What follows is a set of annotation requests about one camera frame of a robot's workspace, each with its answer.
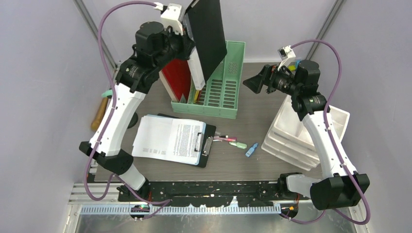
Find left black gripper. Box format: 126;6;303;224
154;23;195;71

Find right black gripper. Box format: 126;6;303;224
243;62;302;97

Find black book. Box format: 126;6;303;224
183;0;227;90

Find yellow book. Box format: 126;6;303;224
193;90;202;104

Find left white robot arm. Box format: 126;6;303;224
79;21;195;201

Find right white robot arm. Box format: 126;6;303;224
243;60;370;210

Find red notebook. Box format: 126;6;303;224
159;59;191;103

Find green file organizer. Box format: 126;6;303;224
171;41;246;119

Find colourful toy blocks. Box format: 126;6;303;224
287;59;301;71

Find pink pen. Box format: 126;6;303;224
213;136;237;142

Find white drawer organizer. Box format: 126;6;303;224
261;96;341;174

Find green highlighter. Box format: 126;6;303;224
229;142;247;150

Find black clipboard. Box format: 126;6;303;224
156;114;216;168

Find mint green microphone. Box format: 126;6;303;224
101;89;113;99

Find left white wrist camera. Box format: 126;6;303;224
154;2;187;36

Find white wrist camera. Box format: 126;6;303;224
154;2;187;36
277;45;296;70

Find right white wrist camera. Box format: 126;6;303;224
277;45;296;70

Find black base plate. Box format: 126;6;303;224
137;181;307;207

